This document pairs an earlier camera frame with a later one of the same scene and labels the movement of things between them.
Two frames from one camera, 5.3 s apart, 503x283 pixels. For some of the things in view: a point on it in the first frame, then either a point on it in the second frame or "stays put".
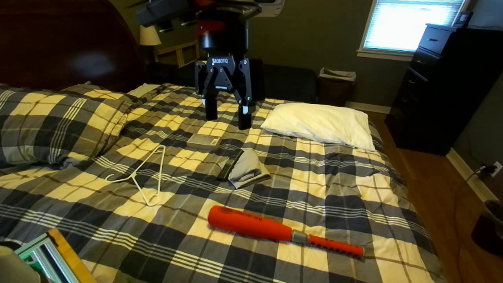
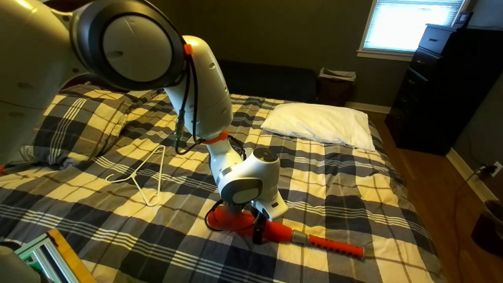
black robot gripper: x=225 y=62 -> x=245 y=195
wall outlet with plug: x=490 y=168 stays put
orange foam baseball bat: x=240 y=220 stays put
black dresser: x=445 y=87 stays put
